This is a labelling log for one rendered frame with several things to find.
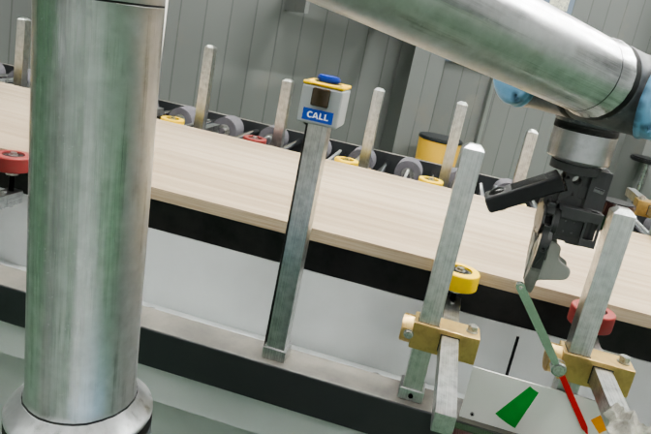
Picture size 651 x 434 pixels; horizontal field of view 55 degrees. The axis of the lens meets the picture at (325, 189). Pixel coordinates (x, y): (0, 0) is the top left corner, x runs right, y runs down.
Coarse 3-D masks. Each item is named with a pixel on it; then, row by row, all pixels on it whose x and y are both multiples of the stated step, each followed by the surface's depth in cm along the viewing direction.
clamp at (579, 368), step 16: (544, 352) 109; (560, 352) 105; (592, 352) 106; (544, 368) 106; (576, 368) 104; (592, 368) 103; (608, 368) 103; (624, 368) 102; (576, 384) 105; (624, 384) 103
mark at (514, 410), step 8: (528, 392) 107; (536, 392) 106; (512, 400) 108; (520, 400) 107; (528, 400) 107; (504, 408) 108; (512, 408) 108; (520, 408) 108; (504, 416) 108; (512, 416) 108; (520, 416) 108; (512, 424) 108
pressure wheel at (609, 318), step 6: (576, 300) 118; (576, 306) 115; (570, 312) 116; (606, 312) 116; (612, 312) 116; (570, 318) 116; (606, 318) 113; (612, 318) 113; (606, 324) 112; (612, 324) 113; (600, 330) 113; (606, 330) 113
